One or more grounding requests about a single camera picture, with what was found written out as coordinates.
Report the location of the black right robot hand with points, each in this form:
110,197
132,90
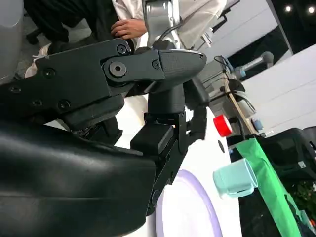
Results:
61,177

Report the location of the lilac plate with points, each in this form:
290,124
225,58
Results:
187,217

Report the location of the black office chair base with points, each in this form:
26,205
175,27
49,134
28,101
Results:
33,37

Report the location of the grey rounded machine housing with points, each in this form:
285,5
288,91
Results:
10,37

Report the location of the black round table grommet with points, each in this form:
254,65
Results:
221,146

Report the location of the person's hand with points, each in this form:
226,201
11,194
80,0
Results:
128,28

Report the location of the red round button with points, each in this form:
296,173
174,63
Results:
222,124

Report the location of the pale green mug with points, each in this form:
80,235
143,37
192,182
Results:
232,175

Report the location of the wooden desk edge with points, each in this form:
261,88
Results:
238,106

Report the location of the green cloth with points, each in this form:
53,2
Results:
266,172

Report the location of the person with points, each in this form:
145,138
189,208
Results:
197,12

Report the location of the black equipment case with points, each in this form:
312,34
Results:
291,148

